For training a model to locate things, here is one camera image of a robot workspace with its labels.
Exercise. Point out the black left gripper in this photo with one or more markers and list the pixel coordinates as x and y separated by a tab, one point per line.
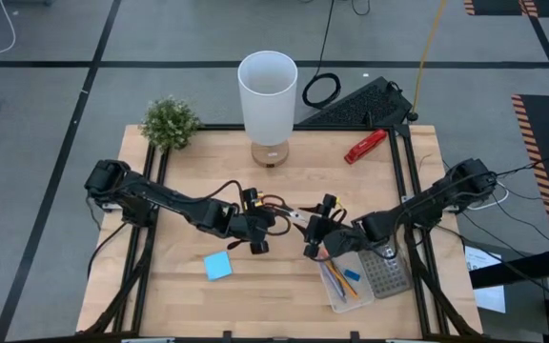
253	225

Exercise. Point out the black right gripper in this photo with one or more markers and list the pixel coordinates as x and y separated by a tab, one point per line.
331	236

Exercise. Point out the dark pencil orange eraser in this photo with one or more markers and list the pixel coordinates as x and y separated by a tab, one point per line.
327	261

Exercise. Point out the blue sticky note pad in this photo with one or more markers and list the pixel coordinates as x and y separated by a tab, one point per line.
217	266

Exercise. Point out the blue eraser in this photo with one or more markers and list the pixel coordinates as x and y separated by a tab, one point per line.
352	275

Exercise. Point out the red stapler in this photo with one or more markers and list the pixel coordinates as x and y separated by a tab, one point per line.
365	147

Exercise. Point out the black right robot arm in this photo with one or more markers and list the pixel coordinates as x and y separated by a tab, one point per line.
427	200

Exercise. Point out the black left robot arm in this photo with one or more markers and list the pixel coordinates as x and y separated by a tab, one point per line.
160	196

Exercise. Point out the blue pen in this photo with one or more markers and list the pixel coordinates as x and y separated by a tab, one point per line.
336	286

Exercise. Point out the clear plastic bin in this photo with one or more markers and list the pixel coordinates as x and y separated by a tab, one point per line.
351	300

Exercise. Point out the clear cased calculator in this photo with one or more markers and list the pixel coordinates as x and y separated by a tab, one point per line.
386	274

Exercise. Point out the white shade wooden base lamp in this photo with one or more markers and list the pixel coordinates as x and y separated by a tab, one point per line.
267	100

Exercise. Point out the black keyboard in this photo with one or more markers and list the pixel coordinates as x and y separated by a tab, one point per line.
360	107

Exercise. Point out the green potted plant black pot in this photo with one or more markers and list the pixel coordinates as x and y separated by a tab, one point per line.
169	123

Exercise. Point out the white paper sheet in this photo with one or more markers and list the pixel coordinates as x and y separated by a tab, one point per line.
486	286

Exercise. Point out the hazard striped black floor mat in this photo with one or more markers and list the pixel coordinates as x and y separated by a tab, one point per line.
541	143

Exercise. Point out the black table frame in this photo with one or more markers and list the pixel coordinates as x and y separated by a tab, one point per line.
148	286

